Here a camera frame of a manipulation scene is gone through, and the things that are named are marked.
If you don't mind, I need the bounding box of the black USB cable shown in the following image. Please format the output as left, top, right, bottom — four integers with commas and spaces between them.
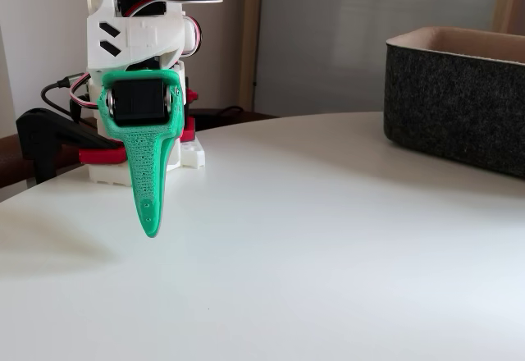
40, 72, 89, 122

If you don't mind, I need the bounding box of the dark grey felt box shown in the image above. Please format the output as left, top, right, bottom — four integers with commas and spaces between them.
383, 26, 525, 180

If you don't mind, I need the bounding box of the black and red table clamp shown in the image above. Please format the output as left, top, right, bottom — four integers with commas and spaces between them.
180, 76, 199, 144
16, 107, 126, 185

